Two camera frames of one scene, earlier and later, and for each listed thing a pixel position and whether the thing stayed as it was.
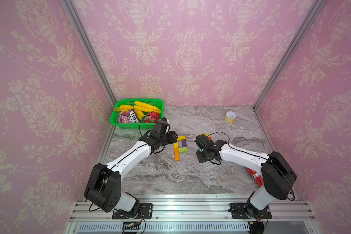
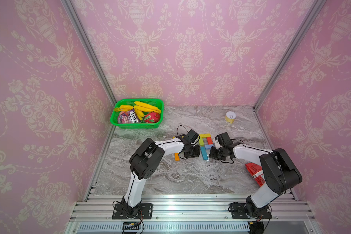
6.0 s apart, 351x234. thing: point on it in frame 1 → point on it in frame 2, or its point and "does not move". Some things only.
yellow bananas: [144, 106] does not move
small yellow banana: [123, 107] does not move
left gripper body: [170, 138] → [193, 151]
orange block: [177, 155] does not move
